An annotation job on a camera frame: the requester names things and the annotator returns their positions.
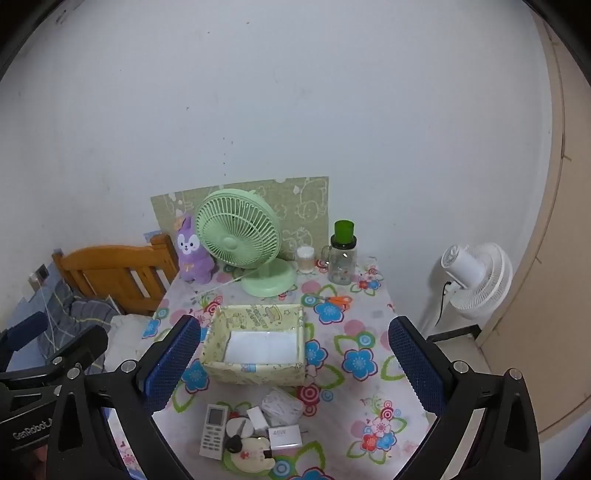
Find black key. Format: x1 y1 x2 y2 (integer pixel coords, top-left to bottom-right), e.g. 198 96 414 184
225 420 247 454

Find green desk fan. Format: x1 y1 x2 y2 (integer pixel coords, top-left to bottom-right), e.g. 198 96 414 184
195 188 298 298

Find glass jar mug green lid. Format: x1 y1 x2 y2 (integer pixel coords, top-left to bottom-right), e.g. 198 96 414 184
321 220 358 284

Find beige wooden door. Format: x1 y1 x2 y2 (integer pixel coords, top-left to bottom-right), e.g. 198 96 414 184
475 9 591 444

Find floral tablecloth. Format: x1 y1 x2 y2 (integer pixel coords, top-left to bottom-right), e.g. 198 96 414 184
104 256 437 480

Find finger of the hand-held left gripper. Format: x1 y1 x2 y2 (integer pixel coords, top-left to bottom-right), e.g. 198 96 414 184
0 311 49 365
0 324 110 386

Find grey plaid blanket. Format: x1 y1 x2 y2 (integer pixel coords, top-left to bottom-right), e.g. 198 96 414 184
38 279 122 374

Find white pillow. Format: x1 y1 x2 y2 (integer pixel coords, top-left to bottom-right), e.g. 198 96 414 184
105 314 160 370

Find white fan power cable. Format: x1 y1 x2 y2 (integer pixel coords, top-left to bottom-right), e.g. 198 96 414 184
198 270 259 294

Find round cream rabbit pocket mirror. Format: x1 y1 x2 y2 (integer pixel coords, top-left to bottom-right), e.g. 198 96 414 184
223 436 276 472

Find yellow cartoon fabric storage box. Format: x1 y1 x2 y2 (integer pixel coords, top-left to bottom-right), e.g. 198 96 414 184
202 304 308 386

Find clear box of floss picks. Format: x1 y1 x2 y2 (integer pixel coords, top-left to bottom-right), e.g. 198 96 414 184
259 388 304 428

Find orange handled scissors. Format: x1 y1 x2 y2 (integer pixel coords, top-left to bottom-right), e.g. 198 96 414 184
308 294 353 308

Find black fan power cable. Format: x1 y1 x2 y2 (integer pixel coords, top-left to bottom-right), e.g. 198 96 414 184
436 279 451 324

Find white charger adapter box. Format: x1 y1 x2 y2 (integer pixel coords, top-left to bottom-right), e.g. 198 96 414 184
268 427 302 450

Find purple plush toy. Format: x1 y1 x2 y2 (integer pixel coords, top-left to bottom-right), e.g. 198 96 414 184
174 213 215 283

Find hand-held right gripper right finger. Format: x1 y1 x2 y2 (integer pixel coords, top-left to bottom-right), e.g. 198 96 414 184
388 316 542 480

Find green cartoon patterned board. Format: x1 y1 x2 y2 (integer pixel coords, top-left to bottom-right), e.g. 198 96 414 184
150 175 330 264

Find white pedestal fan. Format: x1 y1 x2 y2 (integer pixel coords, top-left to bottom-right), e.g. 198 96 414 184
422 242 514 340

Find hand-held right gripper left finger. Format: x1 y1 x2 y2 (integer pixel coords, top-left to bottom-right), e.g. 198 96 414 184
46 315 202 480

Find white round case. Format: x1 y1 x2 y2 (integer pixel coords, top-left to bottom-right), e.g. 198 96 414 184
225 416 254 439

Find white remote control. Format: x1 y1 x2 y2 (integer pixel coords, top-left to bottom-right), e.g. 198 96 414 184
199 404 230 459

